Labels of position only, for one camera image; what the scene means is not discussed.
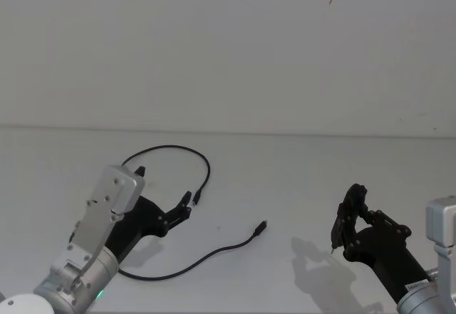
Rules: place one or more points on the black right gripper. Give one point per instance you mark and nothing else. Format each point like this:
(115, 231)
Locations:
(384, 253)

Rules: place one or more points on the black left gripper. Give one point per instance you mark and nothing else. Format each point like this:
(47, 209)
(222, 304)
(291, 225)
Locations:
(142, 221)

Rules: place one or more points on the white table cloth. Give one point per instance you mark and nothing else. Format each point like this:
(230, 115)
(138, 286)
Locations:
(270, 171)

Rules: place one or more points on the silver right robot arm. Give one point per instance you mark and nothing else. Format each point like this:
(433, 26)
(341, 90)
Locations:
(441, 218)

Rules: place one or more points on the plain pale wall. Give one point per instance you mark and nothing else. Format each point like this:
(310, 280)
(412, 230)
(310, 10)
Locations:
(178, 43)

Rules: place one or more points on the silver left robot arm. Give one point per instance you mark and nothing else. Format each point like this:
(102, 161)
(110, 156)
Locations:
(103, 214)

